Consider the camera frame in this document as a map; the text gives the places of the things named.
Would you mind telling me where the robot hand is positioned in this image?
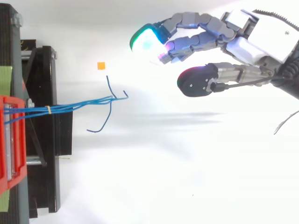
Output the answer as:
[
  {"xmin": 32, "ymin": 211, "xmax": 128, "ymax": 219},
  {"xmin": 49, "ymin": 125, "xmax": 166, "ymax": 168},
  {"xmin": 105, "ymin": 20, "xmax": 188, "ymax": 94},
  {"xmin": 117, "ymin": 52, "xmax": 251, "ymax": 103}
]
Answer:
[{"xmin": 129, "ymin": 8, "xmax": 299, "ymax": 101}]

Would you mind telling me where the black stand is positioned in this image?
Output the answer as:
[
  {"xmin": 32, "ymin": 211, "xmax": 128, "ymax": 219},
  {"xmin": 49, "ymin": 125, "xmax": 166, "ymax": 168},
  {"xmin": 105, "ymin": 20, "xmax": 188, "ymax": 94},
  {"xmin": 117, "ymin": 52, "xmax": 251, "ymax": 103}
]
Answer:
[{"xmin": 0, "ymin": 3, "xmax": 73, "ymax": 224}]

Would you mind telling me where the red bin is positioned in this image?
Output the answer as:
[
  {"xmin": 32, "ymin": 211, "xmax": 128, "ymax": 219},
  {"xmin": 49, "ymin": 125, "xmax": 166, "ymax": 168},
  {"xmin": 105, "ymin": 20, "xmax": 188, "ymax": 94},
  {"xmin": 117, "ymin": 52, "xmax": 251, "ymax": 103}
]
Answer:
[{"xmin": 0, "ymin": 95, "xmax": 28, "ymax": 196}]

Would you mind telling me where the thin black cable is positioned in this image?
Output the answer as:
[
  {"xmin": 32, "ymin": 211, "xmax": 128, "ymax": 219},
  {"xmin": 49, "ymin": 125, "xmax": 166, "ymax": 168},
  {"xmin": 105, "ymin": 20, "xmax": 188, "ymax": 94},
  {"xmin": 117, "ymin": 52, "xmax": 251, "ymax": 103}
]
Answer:
[{"xmin": 273, "ymin": 110, "xmax": 299, "ymax": 135}]

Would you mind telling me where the blue cable bundle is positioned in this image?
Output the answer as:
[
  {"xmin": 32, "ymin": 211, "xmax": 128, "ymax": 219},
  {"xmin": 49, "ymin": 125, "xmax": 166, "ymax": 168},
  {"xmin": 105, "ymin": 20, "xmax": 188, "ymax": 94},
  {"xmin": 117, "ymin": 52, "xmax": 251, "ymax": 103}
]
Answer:
[{"xmin": 3, "ymin": 75, "xmax": 129, "ymax": 133}]

